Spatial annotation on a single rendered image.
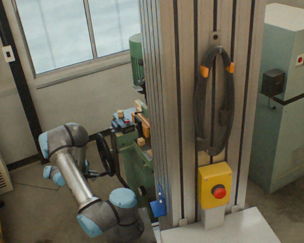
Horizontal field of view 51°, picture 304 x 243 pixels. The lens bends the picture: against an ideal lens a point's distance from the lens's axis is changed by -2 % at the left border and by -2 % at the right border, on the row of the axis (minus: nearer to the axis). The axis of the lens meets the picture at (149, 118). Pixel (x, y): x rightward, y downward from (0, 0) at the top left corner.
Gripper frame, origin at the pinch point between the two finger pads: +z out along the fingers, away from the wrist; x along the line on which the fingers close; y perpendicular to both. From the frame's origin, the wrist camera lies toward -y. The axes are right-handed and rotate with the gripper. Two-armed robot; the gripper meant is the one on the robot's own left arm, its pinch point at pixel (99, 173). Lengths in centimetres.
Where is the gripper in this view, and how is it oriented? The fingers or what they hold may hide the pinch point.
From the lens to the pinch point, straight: 214.6
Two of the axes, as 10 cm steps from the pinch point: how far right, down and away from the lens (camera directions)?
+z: 8.2, 1.7, 5.5
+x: 4.3, 4.6, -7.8
